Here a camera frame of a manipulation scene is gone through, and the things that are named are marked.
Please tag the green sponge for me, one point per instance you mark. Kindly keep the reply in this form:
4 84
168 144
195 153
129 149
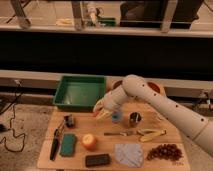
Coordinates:
68 145

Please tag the black handled knife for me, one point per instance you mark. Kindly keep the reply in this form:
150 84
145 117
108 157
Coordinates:
55 142

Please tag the black eraser block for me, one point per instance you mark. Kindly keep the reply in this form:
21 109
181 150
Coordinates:
97 160

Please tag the metal fork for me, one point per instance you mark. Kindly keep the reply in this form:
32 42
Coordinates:
125 133

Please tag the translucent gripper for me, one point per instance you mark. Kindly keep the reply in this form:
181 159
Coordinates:
103 104

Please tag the green plastic tray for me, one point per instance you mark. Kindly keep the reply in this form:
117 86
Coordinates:
79 93

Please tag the orange bowl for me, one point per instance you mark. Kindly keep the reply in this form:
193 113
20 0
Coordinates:
154 87

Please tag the blue grey cloth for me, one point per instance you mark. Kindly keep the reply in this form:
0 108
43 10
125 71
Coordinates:
130 155

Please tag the yellow banana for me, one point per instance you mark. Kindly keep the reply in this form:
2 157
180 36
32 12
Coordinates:
148 134

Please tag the bunch of red grapes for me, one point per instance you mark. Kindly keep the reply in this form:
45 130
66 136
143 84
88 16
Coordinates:
165 151

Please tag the yellow apple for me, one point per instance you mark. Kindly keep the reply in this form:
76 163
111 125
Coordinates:
89 141

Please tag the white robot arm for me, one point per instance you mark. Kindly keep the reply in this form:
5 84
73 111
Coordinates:
195 126

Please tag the orange pepper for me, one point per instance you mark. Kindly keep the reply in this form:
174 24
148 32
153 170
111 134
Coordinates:
96 113

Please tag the black binder clip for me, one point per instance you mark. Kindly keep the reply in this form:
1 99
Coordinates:
69 121

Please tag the blue paper cup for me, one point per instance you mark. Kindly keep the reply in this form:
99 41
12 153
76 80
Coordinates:
116 117

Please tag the purple bowl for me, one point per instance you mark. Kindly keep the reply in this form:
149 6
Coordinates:
116 84

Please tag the metal cup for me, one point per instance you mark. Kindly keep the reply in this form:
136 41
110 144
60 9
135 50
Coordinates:
134 119

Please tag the wooden cutting board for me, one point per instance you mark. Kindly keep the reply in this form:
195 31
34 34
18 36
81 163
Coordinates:
86 124

